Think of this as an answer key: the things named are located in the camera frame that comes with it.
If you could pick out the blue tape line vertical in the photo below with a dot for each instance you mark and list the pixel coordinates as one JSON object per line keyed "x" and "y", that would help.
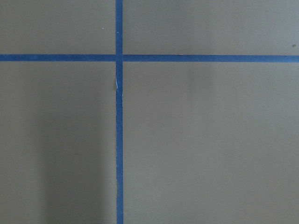
{"x": 119, "y": 109}

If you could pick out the blue tape line horizontal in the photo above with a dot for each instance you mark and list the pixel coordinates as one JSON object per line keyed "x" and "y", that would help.
{"x": 147, "y": 58}

